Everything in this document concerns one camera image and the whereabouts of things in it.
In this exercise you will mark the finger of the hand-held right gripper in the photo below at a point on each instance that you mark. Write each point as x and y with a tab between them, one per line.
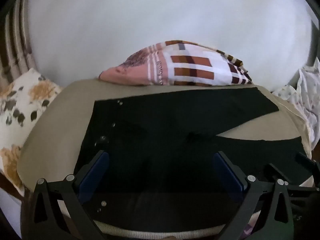
275	172
307	161

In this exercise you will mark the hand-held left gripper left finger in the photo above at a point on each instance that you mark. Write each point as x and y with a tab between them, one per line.
96	170

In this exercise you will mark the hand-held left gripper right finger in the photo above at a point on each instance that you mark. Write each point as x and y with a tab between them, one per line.
226	173

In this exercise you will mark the black pants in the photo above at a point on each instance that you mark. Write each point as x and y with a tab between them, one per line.
162	142

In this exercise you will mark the beige mattress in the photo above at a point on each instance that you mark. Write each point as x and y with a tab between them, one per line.
62	120

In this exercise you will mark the white dotted cloth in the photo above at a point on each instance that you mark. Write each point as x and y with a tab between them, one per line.
307	92

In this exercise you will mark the white orange floral pillow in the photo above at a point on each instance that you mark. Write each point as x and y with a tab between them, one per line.
22	110

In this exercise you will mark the beige striped curtain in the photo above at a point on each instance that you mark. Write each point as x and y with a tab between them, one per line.
15	42

